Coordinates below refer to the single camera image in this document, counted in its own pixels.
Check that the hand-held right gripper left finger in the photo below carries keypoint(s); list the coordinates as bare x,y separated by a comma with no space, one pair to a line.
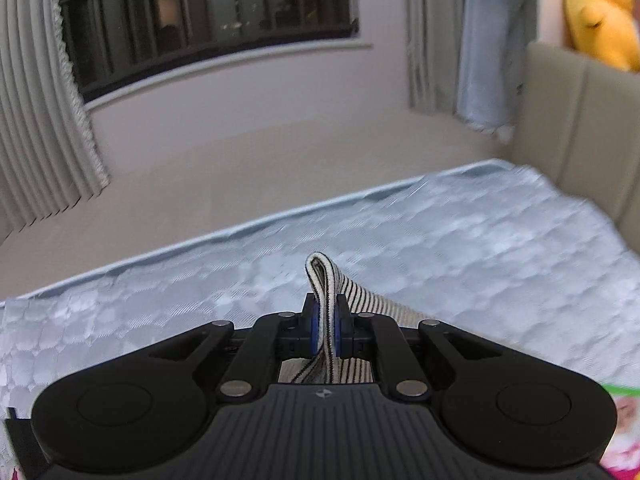
312,327

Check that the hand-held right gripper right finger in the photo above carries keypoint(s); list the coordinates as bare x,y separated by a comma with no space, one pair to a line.
341,327

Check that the striped knit garment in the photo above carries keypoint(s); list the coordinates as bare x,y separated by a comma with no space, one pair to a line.
327,280

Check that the quilted bed cover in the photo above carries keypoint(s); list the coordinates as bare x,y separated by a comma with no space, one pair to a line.
450,260

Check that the colourful printed blanket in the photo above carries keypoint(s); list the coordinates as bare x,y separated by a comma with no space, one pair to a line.
625,430

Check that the grey pleated curtain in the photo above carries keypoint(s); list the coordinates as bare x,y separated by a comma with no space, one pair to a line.
35,125
430,35

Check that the beige padded headboard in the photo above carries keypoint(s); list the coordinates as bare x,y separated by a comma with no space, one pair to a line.
585,130

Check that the pale blue hanging cloth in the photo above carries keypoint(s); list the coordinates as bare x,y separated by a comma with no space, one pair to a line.
487,50

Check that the window with dark railing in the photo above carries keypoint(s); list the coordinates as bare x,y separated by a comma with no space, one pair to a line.
200,5

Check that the yellow plush toy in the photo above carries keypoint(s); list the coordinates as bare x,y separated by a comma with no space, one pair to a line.
600,15

